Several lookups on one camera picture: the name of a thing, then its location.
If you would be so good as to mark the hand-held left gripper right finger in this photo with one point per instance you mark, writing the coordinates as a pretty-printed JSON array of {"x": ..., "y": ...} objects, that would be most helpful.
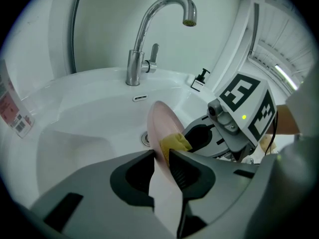
[{"x": 224, "y": 183}]

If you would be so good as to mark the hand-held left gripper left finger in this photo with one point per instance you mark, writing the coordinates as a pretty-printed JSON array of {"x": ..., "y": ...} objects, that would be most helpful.
[{"x": 92, "y": 183}]

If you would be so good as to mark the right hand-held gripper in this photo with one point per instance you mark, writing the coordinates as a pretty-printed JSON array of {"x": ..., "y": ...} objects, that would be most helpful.
[{"x": 246, "y": 101}]

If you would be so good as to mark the yellow cloth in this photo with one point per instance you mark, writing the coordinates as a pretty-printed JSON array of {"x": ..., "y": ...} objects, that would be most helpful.
[{"x": 174, "y": 142}]

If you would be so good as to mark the pink plate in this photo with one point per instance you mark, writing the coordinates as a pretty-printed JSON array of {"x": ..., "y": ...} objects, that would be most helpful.
[{"x": 159, "y": 123}]

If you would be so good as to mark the black pump soap dispenser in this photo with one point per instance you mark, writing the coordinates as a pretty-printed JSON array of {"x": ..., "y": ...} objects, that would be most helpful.
[{"x": 198, "y": 80}]

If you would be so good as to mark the chrome sink drain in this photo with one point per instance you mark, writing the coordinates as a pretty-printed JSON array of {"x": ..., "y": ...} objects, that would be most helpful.
[{"x": 145, "y": 138}]

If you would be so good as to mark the white ceramic sink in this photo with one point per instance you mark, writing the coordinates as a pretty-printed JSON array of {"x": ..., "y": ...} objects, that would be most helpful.
[{"x": 99, "y": 113}]

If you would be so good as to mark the fluorescent ceiling light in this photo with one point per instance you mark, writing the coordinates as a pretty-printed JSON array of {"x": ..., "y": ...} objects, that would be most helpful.
[{"x": 285, "y": 75}]

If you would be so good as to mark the person's white sleeve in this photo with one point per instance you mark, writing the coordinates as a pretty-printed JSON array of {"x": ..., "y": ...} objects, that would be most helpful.
[{"x": 305, "y": 103}]

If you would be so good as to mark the white bottle with red label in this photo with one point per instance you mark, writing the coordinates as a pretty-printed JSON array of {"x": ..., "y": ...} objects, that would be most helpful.
[{"x": 12, "y": 106}]

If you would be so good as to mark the chrome faucet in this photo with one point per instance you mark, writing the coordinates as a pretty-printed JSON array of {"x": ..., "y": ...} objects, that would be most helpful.
[{"x": 139, "y": 41}]

